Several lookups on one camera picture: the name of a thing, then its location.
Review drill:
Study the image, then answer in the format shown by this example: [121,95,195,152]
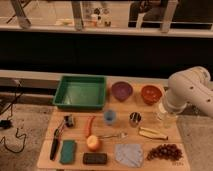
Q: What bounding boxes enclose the green plastic tray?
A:
[53,76,106,110]

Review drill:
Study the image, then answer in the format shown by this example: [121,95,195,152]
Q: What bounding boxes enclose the blue grey cloth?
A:
[114,144,143,168]

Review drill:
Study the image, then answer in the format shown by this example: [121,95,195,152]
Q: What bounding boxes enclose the orange yellow apple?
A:
[86,135,101,151]

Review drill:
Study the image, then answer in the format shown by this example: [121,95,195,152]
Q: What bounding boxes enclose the yellow banana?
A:
[138,127,168,140]

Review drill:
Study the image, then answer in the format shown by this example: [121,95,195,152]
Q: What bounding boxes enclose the black handled knife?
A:
[50,138,59,161]

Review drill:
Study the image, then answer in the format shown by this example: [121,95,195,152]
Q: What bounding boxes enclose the orange bowl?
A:
[141,85,162,105]

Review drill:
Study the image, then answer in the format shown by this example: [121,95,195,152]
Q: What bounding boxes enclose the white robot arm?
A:
[156,66,213,128]

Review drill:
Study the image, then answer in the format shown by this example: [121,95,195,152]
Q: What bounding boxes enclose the blue paper cup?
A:
[104,110,116,125]

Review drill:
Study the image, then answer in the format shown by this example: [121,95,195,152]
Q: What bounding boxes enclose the black rectangular block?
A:
[83,153,107,164]

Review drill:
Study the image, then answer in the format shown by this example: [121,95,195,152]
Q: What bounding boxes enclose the green sponge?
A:
[60,140,76,164]

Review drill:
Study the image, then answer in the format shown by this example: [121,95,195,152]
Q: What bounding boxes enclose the purple bowl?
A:
[111,81,133,102]

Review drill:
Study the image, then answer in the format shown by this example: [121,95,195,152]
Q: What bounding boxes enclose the black cable on floor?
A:
[0,79,28,154]

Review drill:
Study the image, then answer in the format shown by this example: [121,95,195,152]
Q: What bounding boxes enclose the bunch of dark grapes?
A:
[147,144,182,161]

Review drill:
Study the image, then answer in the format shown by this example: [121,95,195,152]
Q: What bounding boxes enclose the metal cup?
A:
[129,112,142,127]

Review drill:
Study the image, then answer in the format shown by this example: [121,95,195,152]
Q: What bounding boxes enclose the small black binder clip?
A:
[64,115,74,127]

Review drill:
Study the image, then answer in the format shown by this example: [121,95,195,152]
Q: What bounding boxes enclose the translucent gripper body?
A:
[156,103,177,129]

